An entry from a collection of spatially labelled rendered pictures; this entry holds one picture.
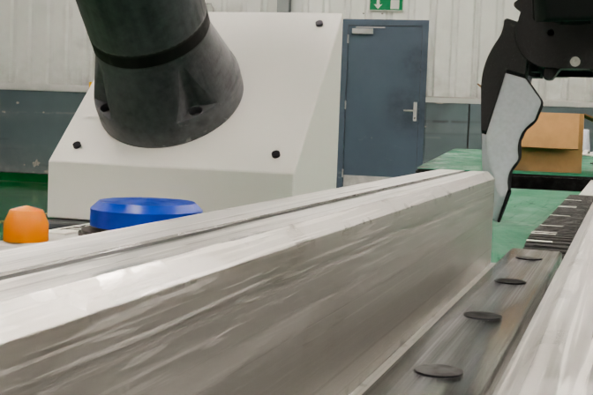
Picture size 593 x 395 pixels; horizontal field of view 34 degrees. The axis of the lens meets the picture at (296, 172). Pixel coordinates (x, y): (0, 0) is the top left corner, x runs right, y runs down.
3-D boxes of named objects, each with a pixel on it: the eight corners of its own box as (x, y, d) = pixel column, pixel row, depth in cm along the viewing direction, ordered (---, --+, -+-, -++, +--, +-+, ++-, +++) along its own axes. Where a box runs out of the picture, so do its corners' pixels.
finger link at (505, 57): (533, 152, 61) (589, 22, 60) (530, 153, 60) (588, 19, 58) (463, 124, 63) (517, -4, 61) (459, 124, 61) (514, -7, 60)
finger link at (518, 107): (508, 216, 66) (562, 89, 65) (497, 224, 61) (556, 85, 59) (465, 198, 67) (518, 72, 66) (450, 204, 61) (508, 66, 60)
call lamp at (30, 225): (19, 236, 34) (20, 202, 34) (56, 239, 34) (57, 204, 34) (-7, 241, 33) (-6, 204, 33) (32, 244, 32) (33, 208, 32)
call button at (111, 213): (123, 244, 38) (124, 192, 38) (219, 252, 36) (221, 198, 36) (66, 257, 34) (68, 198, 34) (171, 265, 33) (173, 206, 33)
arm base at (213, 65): (77, 144, 97) (45, 66, 90) (128, 50, 108) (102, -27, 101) (221, 152, 93) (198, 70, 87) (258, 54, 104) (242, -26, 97)
